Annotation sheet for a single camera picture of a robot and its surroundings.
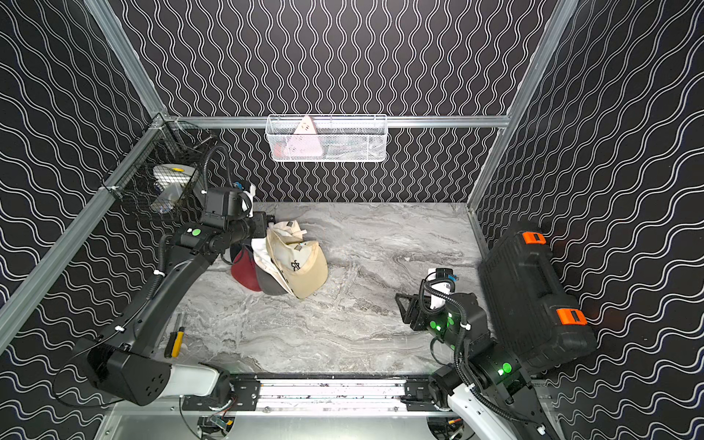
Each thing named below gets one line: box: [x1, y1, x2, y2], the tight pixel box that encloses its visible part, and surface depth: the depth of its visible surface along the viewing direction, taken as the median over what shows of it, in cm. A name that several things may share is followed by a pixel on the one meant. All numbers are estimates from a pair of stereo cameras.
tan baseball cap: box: [266, 228, 329, 300], surface depth 96 cm
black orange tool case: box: [477, 222, 598, 375], surface depth 69 cm
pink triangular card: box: [283, 116, 324, 157], surface depth 92 cm
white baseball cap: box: [251, 237, 291, 293], surface depth 87 cm
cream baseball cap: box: [268, 220, 308, 244], surface depth 100 cm
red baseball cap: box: [231, 247, 262, 292], surface depth 94 cm
